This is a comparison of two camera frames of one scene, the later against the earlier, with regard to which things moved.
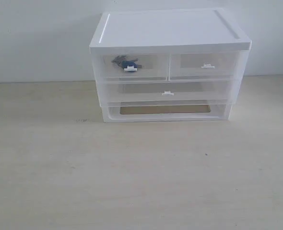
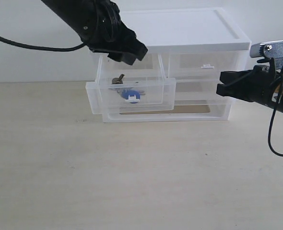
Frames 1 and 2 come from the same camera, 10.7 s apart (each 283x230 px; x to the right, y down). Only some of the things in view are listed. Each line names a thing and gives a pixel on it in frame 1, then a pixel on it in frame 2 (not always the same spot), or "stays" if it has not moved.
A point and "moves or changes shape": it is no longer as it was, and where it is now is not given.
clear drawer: x=206 y=65 stays
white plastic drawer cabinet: x=161 y=65 stays
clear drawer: x=135 y=67 moves or changes shape
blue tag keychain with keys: x=128 y=64 → x=131 y=95
